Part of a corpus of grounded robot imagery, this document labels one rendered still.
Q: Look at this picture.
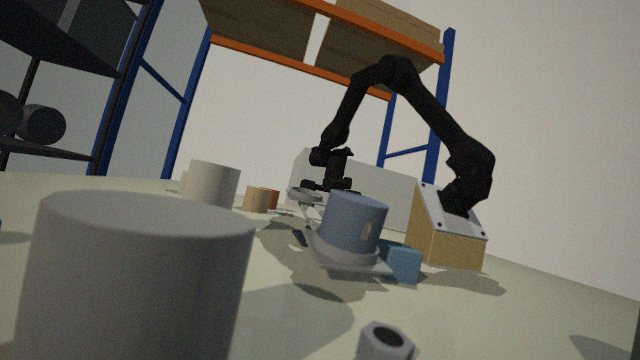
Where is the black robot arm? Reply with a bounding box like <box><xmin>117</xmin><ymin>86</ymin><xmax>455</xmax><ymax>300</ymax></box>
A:
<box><xmin>309</xmin><ymin>54</ymin><xmax>496</xmax><ymax>219</ymax></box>

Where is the blue cube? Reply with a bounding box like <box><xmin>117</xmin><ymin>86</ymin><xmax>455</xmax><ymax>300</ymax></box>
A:
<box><xmin>377</xmin><ymin>238</ymin><xmax>423</xmax><ymax>285</ymax></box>

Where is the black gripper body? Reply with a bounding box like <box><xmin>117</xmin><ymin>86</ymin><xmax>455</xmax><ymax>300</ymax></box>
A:
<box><xmin>300</xmin><ymin>166</ymin><xmax>361</xmax><ymax>195</ymax></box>

